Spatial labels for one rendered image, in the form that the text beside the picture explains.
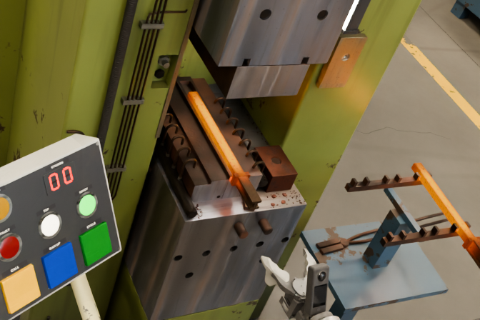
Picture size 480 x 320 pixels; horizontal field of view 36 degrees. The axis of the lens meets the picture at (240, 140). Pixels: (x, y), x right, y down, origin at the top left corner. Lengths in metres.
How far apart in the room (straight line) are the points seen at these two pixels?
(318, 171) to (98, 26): 0.99
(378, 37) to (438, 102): 2.64
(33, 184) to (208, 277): 0.78
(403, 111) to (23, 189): 3.19
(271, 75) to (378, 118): 2.57
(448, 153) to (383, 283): 2.04
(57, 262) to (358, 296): 1.00
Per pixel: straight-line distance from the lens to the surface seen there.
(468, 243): 2.20
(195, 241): 1.97
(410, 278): 2.39
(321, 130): 2.20
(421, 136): 4.29
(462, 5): 5.80
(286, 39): 1.67
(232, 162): 1.95
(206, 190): 1.92
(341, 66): 2.01
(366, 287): 2.29
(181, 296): 2.17
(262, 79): 1.72
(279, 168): 2.04
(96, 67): 1.70
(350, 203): 3.60
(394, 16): 2.04
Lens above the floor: 2.26
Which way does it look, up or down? 38 degrees down
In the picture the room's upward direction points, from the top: 21 degrees clockwise
